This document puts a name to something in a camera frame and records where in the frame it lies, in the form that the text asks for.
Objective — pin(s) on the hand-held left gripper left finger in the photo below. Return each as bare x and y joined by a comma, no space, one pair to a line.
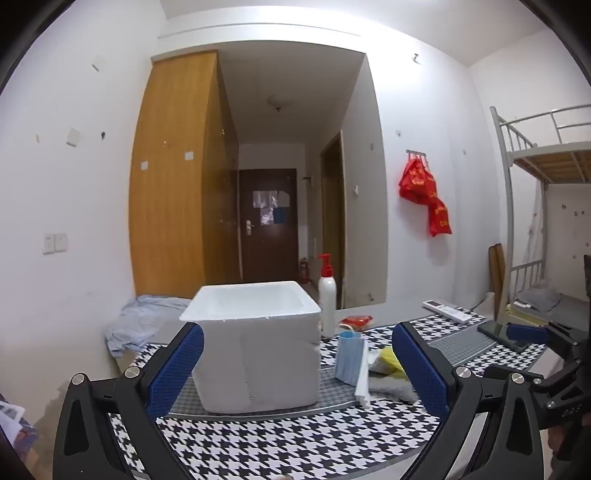
175,369

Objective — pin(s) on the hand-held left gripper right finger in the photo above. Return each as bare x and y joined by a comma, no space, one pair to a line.
420,374

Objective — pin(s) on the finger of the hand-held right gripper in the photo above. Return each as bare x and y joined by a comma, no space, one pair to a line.
531,374
526,333

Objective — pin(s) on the grey knit glove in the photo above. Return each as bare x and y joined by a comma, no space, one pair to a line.
392,388

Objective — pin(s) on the blue face mask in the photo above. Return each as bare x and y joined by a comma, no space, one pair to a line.
350,357

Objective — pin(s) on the white foam box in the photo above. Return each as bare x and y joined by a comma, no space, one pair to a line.
254,350

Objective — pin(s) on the black phone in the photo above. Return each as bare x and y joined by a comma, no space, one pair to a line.
501,333

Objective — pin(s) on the grey pillow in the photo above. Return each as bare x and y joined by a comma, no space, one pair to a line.
538,299

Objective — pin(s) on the yellow cloth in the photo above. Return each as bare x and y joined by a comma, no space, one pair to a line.
385,360

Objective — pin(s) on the light blue cloth pile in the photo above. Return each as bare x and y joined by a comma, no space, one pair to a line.
138,318

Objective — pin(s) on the leaning wooden boards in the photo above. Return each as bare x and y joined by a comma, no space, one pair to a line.
496,277

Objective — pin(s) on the white remote control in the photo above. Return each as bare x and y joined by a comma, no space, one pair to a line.
445,310

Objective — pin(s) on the red snack packet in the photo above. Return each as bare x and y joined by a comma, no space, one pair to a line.
355,321

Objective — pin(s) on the white pump bottle red cap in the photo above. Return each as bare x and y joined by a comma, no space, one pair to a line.
327,300

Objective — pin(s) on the metal bunk bed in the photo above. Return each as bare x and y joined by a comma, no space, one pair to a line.
508,184

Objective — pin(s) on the red fire extinguisher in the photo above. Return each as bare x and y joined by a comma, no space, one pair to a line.
304,272

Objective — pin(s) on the dark brown door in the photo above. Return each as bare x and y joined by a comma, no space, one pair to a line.
272,249

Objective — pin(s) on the printed papers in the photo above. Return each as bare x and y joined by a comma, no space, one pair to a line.
14,424

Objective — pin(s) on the light wooden side door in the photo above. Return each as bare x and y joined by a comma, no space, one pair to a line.
333,221

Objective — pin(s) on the red hanging bags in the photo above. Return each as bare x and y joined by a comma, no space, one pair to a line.
422,189

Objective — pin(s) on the wooden wardrobe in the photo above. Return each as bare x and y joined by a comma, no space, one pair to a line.
171,184

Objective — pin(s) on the ceiling lamp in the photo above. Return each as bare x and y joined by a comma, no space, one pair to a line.
279,102

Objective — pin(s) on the wall hook rack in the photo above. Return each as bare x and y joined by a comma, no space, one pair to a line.
415,152

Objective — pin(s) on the white wall plate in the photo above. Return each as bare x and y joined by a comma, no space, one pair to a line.
73,136

